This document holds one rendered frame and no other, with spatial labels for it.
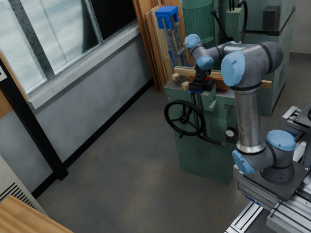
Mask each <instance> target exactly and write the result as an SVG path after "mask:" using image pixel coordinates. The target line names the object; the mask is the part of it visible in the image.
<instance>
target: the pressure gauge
mask: <svg viewBox="0 0 311 233"><path fill-rule="evenodd" d="M225 133H226V135H227V136H229V137H233V136H234V135H235V133H236V130H235V129H234V128H232V127H228V128H227V129H226V131H225Z"/></svg>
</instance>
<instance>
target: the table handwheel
mask: <svg viewBox="0 0 311 233"><path fill-rule="evenodd" d="M174 104H182V105H183V113H182V114H181V116H180V117H179V118H176V119H170V118H169V115H168V110H169V108H170V107H171V106H172V105H174ZM186 106H187V107H188V109H187V110H186ZM193 110H194V111H195V112H196V113H197V114H198V116H199V118H200V120H201V127H200V128H198V127H197V126H195V125H194V124H193V123H191V122H190V121H189V119H190V117H189V116H190V114H191V113H192V111H193ZM164 116H165V119H166V121H167V122H168V124H169V125H170V126H171V127H172V128H173V129H174V130H175V131H177V132H178V133H180V134H181V133H182V132H183V131H184V130H181V129H180V128H178V127H177V126H175V125H174V124H173V122H174V121H180V122H181V123H182V124H186V123H188V124H190V125H191V126H193V127H194V128H195V129H196V130H197V131H195V132H187V131H184V132H185V133H184V135H187V136H196V135H199V134H201V133H202V132H203V131H204V129H205V118H204V115H203V114H202V112H201V111H200V110H199V109H198V108H197V107H196V106H195V105H193V104H192V103H190V102H187V101H185V100H179V99H178V100H172V101H170V102H169V103H167V105H166V106H165V109H164Z"/></svg>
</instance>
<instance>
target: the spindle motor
mask: <svg viewBox="0 0 311 233"><path fill-rule="evenodd" d="M181 3H182V11H183V19H184V27H185V35H186V37H187V36H188V35H190V34H196V35H198V37H199V38H200V41H201V42H202V44H204V43H207V42H210V41H211V40H212V39H213V38H214V27H213V15H211V13H210V10H211V9H212V0H181Z"/></svg>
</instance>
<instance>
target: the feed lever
mask: <svg viewBox="0 0 311 233"><path fill-rule="evenodd" d="M210 13H211V15H214V17H215V19H216V21H217V22H218V24H219V26H220V28H221V30H222V32H223V34H224V36H225V39H224V43H226V42H231V41H234V38H233V37H227V35H226V33H225V31H224V29H223V27H222V25H221V23H220V21H219V19H218V17H217V15H216V13H217V10H216V9H215V8H212V9H211V10H210Z"/></svg>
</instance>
